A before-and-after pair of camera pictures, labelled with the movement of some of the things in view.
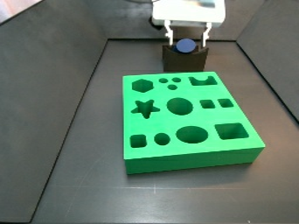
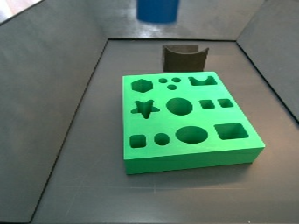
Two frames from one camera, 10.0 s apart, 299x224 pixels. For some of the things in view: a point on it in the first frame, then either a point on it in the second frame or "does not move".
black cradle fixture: x=179 y=61 does not move
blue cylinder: x=185 y=45 → x=158 y=11
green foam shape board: x=183 y=123 does not move
